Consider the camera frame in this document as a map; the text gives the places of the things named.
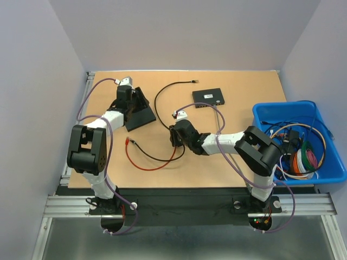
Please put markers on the black network switch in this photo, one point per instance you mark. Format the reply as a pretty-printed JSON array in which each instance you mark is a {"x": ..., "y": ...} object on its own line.
[{"x": 213, "y": 97}]

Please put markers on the aluminium frame rail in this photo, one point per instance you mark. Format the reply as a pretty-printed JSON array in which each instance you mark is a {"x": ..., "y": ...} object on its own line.
[{"x": 303, "y": 237}]

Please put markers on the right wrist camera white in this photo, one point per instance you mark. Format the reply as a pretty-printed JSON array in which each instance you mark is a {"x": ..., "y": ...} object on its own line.
[{"x": 179, "y": 115}]

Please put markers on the black flat plate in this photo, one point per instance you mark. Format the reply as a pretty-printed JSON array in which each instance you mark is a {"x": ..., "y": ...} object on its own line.
[{"x": 140, "y": 118}]

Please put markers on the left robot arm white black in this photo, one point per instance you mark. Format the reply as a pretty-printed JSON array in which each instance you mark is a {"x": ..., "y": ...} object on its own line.
[{"x": 90, "y": 145}]

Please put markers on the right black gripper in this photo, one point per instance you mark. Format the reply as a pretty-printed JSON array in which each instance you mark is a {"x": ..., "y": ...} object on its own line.
[{"x": 173, "y": 136}]

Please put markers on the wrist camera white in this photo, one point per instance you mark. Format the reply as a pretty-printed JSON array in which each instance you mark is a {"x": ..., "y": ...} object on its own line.
[
  {"x": 179, "y": 115},
  {"x": 127, "y": 81}
]

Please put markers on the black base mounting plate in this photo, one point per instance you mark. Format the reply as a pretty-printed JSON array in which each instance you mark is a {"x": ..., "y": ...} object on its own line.
[{"x": 184, "y": 206}]

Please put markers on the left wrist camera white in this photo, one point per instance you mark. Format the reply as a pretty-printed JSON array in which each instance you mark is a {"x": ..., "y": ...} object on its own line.
[{"x": 127, "y": 81}]

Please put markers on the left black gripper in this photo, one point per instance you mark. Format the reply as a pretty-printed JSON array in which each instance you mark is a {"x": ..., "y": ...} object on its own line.
[{"x": 142, "y": 102}]

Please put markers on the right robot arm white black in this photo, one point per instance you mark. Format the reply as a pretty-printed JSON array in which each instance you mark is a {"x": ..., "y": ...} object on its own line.
[{"x": 260, "y": 153}]

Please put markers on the blue plastic bin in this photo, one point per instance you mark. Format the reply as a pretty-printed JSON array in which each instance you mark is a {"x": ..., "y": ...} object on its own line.
[{"x": 309, "y": 155}]

